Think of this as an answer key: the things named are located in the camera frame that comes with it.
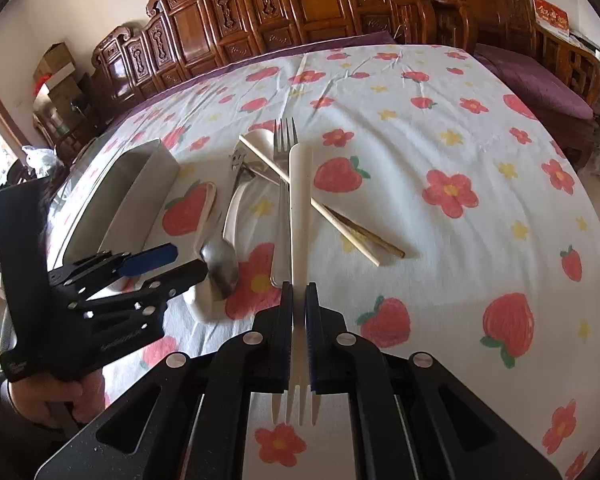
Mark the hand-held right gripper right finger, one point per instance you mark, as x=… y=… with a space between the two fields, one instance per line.
x=312 y=340

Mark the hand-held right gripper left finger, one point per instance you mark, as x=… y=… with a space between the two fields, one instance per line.
x=286 y=340

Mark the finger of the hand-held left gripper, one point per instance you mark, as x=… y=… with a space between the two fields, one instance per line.
x=180 y=277
x=147 y=260

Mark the metal spoon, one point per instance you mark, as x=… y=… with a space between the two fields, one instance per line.
x=221 y=267

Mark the grey metal utensil box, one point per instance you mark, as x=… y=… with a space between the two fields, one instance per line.
x=125 y=190

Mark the dark brown wooden chopstick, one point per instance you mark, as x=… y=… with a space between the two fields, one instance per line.
x=375 y=241

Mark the metal fork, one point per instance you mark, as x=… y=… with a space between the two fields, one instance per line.
x=281 y=210

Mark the light bamboo chopstick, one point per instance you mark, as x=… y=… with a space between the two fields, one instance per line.
x=330 y=217

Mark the cream plastic fork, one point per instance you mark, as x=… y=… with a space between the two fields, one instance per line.
x=298 y=195

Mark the cream plastic ladle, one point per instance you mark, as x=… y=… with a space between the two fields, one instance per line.
x=261 y=142

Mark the person's left hand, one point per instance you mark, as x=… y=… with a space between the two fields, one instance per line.
x=50 y=402

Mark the pale pink utensil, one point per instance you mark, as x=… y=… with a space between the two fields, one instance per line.
x=208 y=205

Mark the white plastic bag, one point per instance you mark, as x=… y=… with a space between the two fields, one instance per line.
x=39 y=156

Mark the dark wooden chair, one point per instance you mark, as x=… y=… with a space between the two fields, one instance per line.
x=65 y=125

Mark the stack of cardboard boxes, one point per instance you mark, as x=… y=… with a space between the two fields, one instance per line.
x=55 y=72

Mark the carved wooden headboard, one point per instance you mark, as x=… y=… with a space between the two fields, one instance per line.
x=260 y=15

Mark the purple mattress pad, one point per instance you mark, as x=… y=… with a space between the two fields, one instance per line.
x=330 y=42

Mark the purple seat cushion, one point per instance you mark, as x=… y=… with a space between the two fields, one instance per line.
x=535 y=82

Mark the carved wooden sofa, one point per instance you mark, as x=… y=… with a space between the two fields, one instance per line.
x=480 y=5

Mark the red box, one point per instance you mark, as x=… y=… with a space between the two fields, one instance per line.
x=551 y=16

